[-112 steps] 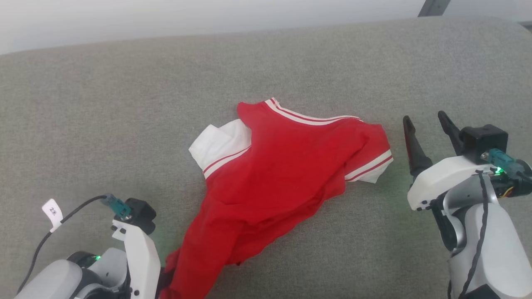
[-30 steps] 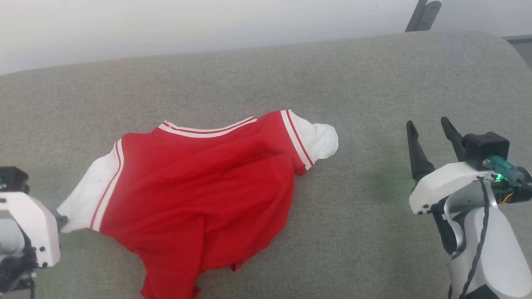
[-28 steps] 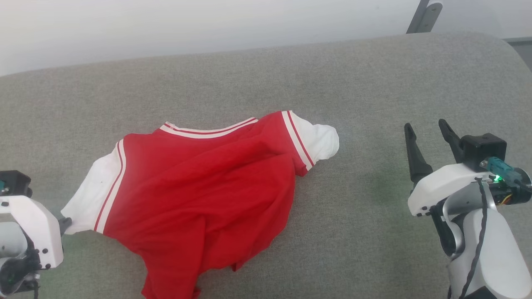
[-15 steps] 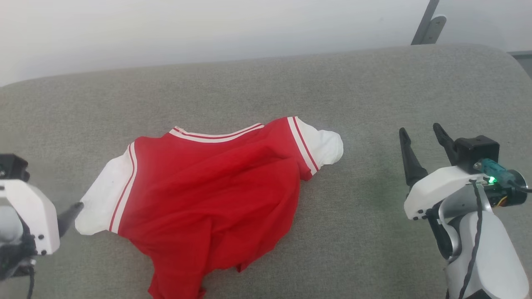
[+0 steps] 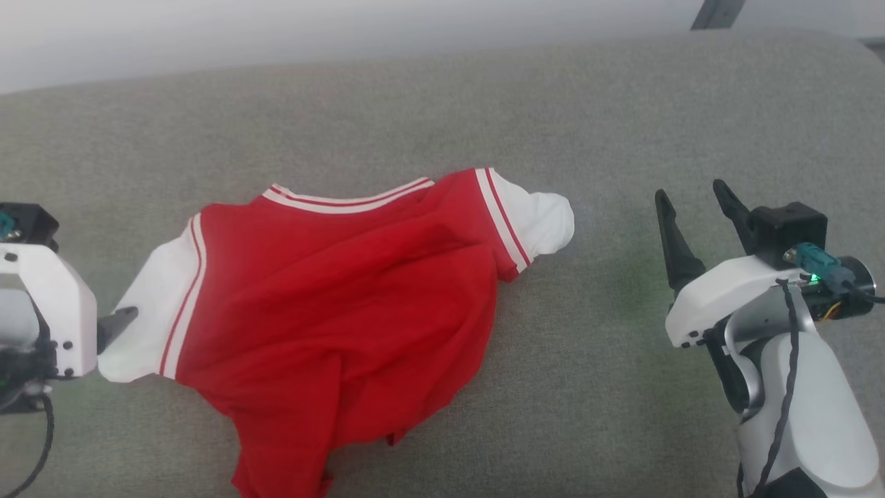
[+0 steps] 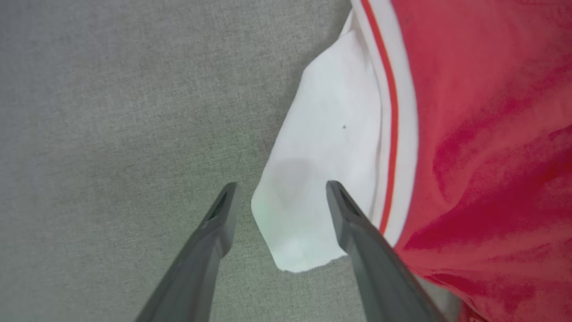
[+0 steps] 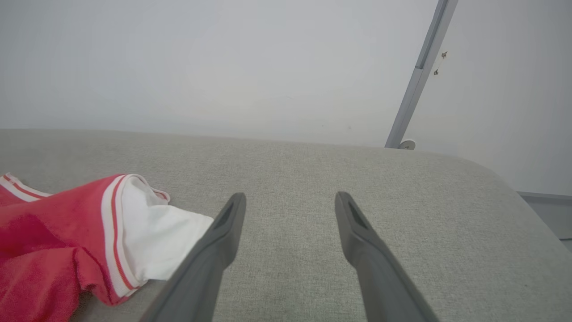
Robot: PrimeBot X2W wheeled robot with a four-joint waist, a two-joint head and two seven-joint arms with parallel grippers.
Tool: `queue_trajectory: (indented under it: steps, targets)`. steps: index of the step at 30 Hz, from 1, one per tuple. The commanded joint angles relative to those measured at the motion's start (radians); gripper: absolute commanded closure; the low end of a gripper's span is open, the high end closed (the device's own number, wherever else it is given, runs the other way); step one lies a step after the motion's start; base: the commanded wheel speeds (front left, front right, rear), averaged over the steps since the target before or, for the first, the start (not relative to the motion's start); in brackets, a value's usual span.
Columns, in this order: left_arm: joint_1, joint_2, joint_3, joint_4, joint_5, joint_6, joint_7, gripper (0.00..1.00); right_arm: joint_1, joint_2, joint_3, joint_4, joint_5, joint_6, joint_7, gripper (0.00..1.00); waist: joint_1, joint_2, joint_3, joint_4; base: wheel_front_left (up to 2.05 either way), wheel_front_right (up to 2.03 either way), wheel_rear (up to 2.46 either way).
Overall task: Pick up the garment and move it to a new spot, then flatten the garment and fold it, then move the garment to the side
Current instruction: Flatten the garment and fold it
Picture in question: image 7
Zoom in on grey metal pole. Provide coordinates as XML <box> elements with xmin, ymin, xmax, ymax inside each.
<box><xmin>385</xmin><ymin>0</ymin><xmax>459</xmax><ymax>149</ymax></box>

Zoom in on light grey fabric sofa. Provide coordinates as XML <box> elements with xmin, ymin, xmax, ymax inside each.
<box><xmin>0</xmin><ymin>129</ymin><xmax>572</xmax><ymax>322</ymax></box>

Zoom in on grey skirting board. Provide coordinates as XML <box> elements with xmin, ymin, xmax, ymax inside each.
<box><xmin>517</xmin><ymin>191</ymin><xmax>572</xmax><ymax>242</ymax></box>

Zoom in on red and white garment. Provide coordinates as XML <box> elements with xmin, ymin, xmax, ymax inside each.
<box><xmin>0</xmin><ymin>173</ymin><xmax>215</xmax><ymax>322</ymax></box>

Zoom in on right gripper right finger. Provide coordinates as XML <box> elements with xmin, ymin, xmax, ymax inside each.
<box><xmin>334</xmin><ymin>191</ymin><xmax>441</xmax><ymax>322</ymax></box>

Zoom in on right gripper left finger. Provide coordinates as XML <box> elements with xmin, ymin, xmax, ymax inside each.
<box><xmin>139</xmin><ymin>193</ymin><xmax>247</xmax><ymax>322</ymax></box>

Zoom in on small wall screw hooks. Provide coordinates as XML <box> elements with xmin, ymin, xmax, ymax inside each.
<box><xmin>433</xmin><ymin>51</ymin><xmax>449</xmax><ymax>76</ymax></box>

